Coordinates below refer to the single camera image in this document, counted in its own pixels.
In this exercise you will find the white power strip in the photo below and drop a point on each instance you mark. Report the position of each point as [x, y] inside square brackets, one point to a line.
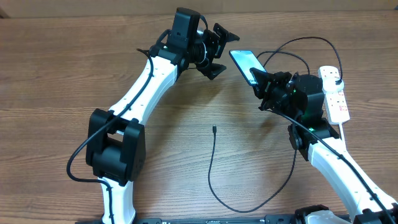
[335, 103]

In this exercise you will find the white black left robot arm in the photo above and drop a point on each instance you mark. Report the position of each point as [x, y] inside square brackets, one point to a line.
[114, 152]

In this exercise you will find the white plug adapter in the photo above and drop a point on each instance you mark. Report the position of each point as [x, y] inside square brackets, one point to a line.
[332, 85]

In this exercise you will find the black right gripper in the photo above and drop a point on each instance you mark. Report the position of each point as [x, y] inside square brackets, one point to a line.
[265, 84]

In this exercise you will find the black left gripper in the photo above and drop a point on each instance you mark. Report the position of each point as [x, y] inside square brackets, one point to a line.
[217, 44]

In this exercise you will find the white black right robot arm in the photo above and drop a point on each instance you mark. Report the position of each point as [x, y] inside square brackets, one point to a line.
[299, 99]

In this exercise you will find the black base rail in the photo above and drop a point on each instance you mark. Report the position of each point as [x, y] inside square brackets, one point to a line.
[311, 214]

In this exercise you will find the blue screen smartphone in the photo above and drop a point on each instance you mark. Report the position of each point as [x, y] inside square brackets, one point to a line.
[245, 60]

